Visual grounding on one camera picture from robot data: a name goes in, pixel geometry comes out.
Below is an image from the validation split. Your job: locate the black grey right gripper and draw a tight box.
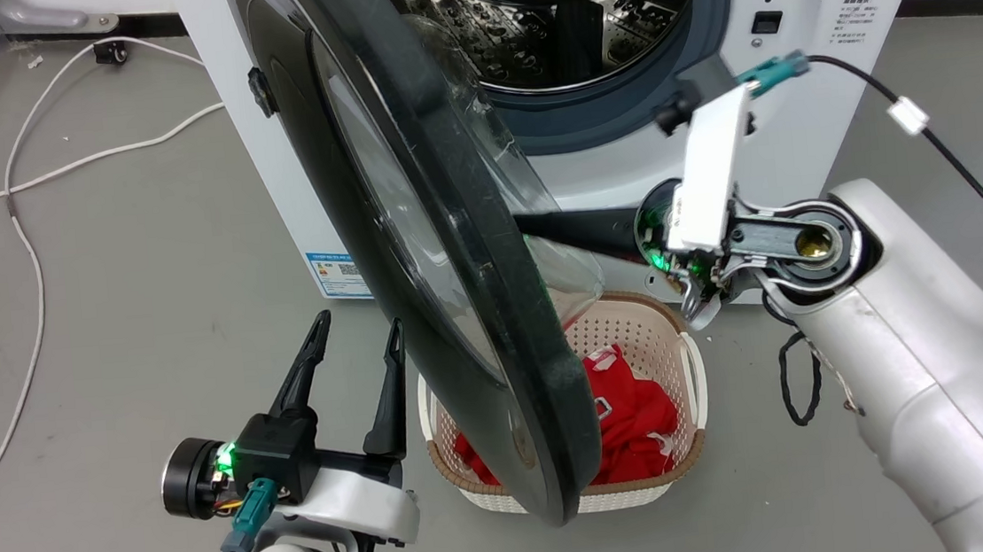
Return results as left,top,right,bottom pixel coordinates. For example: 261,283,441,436
511,161,870,330

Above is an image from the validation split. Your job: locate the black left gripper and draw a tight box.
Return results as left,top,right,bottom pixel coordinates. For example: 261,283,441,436
147,303,419,525

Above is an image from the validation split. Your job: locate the black round washing machine door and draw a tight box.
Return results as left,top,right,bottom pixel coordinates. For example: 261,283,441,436
231,0,628,551

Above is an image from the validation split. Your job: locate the white front-load washing machine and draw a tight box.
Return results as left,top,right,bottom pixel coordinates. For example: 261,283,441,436
172,0,967,354

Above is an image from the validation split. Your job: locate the grey rubber door gasket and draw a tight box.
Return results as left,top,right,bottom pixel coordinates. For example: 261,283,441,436
476,0,745,161

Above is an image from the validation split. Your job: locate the white plastic laundry basket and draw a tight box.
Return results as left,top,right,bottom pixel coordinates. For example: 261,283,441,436
410,284,718,528

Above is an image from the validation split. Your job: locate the blue white energy label sticker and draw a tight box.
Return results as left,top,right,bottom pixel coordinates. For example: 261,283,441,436
305,246,374,305

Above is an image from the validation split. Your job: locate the red clothing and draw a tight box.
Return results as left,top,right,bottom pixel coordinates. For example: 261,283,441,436
447,339,684,499

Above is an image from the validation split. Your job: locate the stainless steel washer drum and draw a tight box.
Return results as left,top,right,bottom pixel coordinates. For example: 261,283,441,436
374,0,700,106

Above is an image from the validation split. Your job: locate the black looped cable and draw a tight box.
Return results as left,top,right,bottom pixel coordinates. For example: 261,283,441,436
775,330,828,429

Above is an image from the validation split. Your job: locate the thin white floor cable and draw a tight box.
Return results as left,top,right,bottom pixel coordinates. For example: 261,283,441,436
0,29,247,546

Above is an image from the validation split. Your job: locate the thick white floor cable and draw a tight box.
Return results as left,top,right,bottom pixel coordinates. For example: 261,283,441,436
0,101,237,246

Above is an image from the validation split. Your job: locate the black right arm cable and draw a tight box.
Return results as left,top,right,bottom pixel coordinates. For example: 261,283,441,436
735,34,983,333

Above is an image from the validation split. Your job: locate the grey metal floor bracket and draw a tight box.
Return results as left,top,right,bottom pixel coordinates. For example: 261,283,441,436
0,0,121,43

